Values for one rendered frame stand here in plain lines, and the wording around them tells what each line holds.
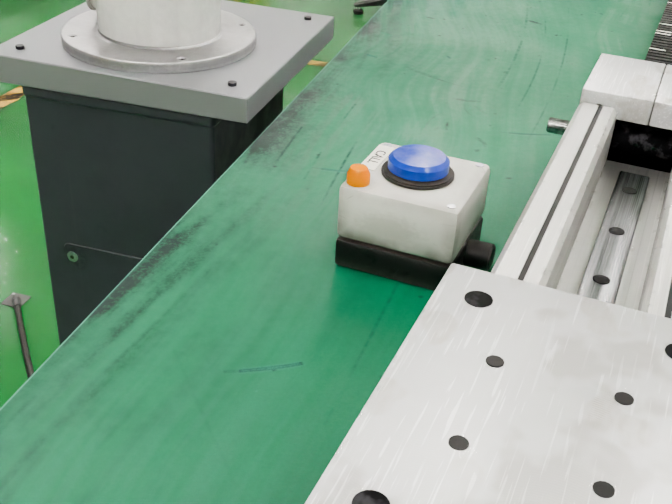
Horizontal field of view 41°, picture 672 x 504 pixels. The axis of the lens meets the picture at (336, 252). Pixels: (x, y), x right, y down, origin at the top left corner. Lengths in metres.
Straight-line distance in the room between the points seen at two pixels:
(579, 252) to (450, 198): 0.08
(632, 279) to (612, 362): 0.21
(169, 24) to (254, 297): 0.37
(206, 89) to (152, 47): 0.09
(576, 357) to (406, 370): 0.06
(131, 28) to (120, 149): 0.11
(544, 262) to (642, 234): 0.14
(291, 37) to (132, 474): 0.60
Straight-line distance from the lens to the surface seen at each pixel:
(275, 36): 0.95
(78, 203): 0.94
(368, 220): 0.57
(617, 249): 0.54
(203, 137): 0.83
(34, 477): 0.46
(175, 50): 0.87
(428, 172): 0.56
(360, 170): 0.56
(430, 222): 0.55
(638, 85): 0.69
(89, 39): 0.90
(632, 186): 0.62
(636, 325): 0.35
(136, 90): 0.84
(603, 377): 0.32
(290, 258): 0.60
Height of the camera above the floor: 1.09
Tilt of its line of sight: 31 degrees down
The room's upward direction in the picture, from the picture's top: 3 degrees clockwise
